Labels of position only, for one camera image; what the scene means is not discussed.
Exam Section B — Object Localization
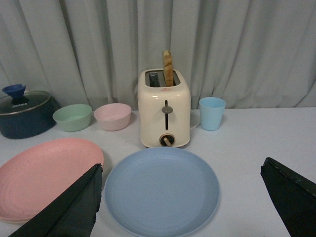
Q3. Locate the grey curtain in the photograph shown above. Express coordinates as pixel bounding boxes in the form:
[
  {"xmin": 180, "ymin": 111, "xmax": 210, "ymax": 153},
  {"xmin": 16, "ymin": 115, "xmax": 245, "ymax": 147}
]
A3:
[{"xmin": 0, "ymin": 0, "xmax": 316, "ymax": 109}]

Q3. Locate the pink bowl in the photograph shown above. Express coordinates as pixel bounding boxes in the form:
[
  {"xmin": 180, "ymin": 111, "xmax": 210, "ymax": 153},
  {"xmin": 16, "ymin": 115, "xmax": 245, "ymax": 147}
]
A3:
[{"xmin": 93, "ymin": 103, "xmax": 131, "ymax": 131}]

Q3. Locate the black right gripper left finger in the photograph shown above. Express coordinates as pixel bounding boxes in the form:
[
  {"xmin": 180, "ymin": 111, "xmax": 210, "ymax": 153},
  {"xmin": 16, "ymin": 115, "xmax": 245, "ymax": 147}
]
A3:
[{"xmin": 11, "ymin": 164, "xmax": 103, "ymax": 237}]

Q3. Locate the glass pot lid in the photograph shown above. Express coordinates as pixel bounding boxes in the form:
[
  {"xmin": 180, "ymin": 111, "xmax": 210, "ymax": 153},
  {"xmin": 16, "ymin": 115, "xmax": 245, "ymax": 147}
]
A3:
[{"xmin": 0, "ymin": 84, "xmax": 51, "ymax": 116}]

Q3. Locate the cream toaster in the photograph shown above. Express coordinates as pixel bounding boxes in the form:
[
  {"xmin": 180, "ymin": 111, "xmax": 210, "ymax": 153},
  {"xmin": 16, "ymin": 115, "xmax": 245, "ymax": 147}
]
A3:
[{"xmin": 138, "ymin": 69, "xmax": 191, "ymax": 148}]

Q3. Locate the light blue cup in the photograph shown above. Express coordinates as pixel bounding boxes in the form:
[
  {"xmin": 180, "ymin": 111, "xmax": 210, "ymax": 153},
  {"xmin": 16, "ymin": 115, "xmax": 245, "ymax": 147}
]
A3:
[{"xmin": 199, "ymin": 97, "xmax": 226, "ymax": 131}]

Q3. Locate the toast slice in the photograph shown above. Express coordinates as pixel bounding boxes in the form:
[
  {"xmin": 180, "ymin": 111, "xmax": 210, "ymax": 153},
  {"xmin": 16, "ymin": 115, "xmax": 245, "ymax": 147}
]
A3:
[{"xmin": 162, "ymin": 50, "xmax": 174, "ymax": 87}]

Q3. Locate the dark blue pot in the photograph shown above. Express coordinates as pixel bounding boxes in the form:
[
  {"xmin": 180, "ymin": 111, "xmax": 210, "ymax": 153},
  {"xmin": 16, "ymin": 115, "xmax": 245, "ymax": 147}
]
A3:
[{"xmin": 0, "ymin": 97, "xmax": 60, "ymax": 139}]

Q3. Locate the pink plate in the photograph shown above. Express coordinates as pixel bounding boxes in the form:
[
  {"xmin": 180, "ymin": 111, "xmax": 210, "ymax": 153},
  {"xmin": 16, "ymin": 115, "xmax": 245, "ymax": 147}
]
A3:
[{"xmin": 0, "ymin": 138, "xmax": 104, "ymax": 223}]

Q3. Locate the cream plate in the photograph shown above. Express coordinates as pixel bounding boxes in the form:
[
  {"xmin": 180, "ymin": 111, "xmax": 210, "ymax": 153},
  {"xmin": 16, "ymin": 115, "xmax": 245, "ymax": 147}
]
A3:
[{"xmin": 0, "ymin": 163, "xmax": 98, "ymax": 223}]

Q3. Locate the green bowl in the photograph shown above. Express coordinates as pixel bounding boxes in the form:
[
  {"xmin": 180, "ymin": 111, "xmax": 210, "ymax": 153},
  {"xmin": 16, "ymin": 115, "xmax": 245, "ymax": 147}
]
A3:
[{"xmin": 52, "ymin": 104, "xmax": 92, "ymax": 132}]

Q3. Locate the blue plate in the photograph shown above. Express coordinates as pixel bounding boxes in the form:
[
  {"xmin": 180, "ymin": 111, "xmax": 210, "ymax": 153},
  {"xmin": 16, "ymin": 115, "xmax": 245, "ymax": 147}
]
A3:
[{"xmin": 104, "ymin": 148, "xmax": 220, "ymax": 237}]

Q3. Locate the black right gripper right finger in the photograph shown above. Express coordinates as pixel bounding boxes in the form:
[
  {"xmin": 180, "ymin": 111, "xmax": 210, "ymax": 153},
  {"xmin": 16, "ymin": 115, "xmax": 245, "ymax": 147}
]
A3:
[{"xmin": 260, "ymin": 158, "xmax": 316, "ymax": 237}]

